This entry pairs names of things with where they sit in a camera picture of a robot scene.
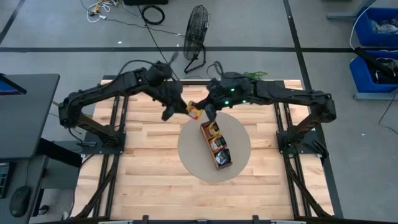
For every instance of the computer screen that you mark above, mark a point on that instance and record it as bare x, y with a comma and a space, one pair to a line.
7, 88

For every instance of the green plant in white pot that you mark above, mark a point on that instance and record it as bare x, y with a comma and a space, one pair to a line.
258, 74

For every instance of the blueberry tea packet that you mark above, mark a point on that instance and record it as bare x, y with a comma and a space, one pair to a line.
223, 157

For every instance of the black box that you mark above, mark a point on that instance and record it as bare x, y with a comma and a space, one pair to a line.
145, 2

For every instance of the black computer mouse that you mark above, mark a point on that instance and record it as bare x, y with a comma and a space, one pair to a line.
20, 200

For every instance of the grey light strip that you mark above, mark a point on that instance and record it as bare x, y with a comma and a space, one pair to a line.
287, 222
115, 222

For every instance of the blue storage bin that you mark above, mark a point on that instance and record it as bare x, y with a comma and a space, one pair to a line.
360, 77
363, 31

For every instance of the wooden tea organiser box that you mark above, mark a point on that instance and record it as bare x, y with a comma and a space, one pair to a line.
225, 167

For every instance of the black aluminium table frame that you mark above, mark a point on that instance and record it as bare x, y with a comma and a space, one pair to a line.
279, 84

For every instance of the mango tea packet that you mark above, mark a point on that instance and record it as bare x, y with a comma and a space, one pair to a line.
214, 129
194, 112

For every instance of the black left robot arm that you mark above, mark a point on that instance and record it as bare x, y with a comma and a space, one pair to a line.
102, 88

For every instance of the vanilla caramel tea packet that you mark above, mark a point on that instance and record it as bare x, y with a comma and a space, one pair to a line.
218, 143

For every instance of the black floor fan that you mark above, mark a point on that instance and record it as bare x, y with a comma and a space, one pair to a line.
196, 31

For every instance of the black keyboard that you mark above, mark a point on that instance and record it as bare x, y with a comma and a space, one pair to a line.
3, 180

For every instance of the black office desk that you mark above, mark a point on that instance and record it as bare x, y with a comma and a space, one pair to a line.
28, 118

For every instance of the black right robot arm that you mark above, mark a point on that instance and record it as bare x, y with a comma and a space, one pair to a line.
289, 95

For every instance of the round grey placemat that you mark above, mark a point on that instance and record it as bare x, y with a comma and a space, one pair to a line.
192, 161

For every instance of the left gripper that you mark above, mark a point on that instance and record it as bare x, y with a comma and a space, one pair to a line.
174, 96

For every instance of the grey desk leg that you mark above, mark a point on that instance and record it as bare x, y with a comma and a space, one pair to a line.
342, 15

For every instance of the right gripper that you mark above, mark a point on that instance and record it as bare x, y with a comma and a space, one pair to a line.
219, 93

